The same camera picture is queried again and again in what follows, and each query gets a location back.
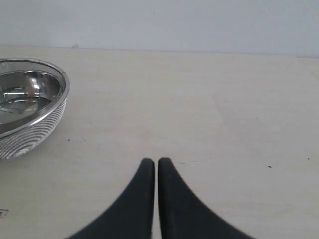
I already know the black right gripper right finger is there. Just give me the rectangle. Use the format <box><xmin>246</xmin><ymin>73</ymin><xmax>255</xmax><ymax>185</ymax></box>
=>
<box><xmin>158</xmin><ymin>158</ymin><xmax>251</xmax><ymax>239</ymax></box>

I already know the small stainless steel bowl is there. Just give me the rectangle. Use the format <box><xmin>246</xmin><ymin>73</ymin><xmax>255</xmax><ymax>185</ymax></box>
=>
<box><xmin>0</xmin><ymin>71</ymin><xmax>62</xmax><ymax>124</ymax></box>

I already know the steel mesh strainer basket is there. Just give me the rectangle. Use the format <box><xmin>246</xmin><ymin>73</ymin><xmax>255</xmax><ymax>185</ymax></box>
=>
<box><xmin>0</xmin><ymin>58</ymin><xmax>70</xmax><ymax>161</ymax></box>

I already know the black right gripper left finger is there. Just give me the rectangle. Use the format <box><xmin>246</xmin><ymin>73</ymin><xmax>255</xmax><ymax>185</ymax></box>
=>
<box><xmin>70</xmin><ymin>158</ymin><xmax>155</xmax><ymax>239</ymax></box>

